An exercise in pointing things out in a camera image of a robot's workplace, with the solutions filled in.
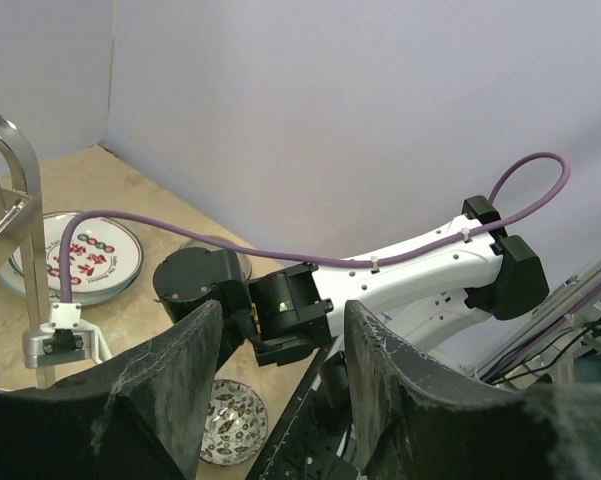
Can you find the white plate with red characters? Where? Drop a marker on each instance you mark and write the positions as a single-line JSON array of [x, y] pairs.
[[103, 254]]

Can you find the teal rimmed plate underneath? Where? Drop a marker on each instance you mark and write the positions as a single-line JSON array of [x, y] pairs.
[[14, 281]]

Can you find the grey green small plate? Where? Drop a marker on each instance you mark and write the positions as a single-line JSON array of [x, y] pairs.
[[245, 263]]

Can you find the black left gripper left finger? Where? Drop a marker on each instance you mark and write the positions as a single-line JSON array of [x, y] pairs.
[[139, 415]]

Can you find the stainless steel dish rack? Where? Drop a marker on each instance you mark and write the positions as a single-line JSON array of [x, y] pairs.
[[21, 219]]

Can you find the black white patterned bowl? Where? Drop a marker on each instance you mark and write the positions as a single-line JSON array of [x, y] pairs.
[[236, 424]]

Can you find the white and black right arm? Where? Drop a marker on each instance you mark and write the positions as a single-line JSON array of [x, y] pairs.
[[288, 314]]

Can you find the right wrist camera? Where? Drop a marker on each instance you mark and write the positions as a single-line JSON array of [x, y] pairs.
[[65, 338]]

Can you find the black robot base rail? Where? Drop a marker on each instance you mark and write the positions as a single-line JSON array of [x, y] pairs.
[[314, 436]]

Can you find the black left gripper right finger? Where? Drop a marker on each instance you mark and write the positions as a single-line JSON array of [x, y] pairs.
[[415, 418]]

